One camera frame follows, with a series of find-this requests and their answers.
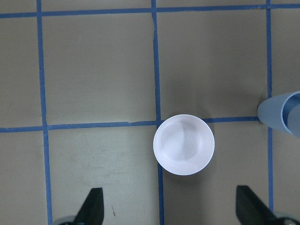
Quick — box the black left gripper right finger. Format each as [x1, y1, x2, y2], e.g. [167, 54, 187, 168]
[235, 185, 277, 225]

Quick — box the light blue plastic cup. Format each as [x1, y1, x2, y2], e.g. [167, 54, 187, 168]
[257, 91, 300, 138]

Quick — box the pink bowl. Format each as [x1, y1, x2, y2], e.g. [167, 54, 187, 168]
[153, 114, 215, 176]

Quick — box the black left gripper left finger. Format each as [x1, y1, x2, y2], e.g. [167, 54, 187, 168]
[74, 187, 104, 225]

